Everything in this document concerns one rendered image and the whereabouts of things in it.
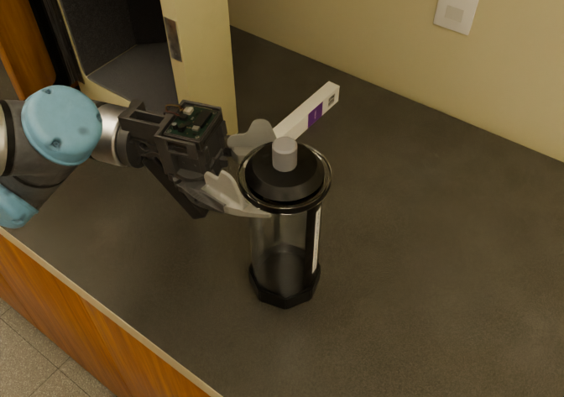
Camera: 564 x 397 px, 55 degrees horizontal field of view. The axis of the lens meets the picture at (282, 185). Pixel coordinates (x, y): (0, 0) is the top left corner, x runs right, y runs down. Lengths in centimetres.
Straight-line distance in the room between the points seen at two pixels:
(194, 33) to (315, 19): 44
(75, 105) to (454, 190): 66
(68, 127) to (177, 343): 37
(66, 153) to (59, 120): 3
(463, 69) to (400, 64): 13
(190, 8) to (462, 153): 56
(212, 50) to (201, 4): 9
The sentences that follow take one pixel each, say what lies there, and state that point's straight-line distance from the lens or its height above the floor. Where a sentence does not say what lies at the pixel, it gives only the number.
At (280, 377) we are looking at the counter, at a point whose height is 94.
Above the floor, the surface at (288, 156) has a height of 124.
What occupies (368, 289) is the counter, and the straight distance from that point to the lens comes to 85.
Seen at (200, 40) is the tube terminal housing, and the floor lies 118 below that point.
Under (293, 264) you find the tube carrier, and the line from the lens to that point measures 70.
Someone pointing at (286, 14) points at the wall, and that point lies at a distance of 129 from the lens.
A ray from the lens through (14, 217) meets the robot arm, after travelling 68.
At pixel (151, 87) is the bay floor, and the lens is 107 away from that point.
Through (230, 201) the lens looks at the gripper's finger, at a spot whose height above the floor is 118.
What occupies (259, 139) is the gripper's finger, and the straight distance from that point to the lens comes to 67.
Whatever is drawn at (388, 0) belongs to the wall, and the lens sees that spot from 113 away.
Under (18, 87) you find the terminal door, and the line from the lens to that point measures 111.
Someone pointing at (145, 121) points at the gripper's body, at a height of 124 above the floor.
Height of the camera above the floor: 165
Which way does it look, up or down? 48 degrees down
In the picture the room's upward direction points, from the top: straight up
